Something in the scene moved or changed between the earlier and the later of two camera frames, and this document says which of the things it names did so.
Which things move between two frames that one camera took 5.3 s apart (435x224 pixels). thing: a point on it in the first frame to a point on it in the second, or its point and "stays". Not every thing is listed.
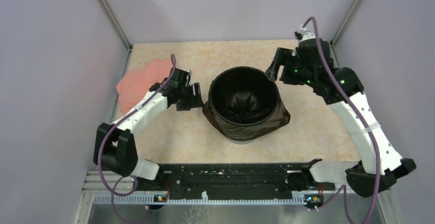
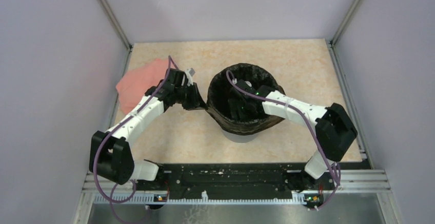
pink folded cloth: (136, 83) stays
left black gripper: (191, 103) stays
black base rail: (233, 178) stays
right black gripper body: (293, 73) to (244, 113)
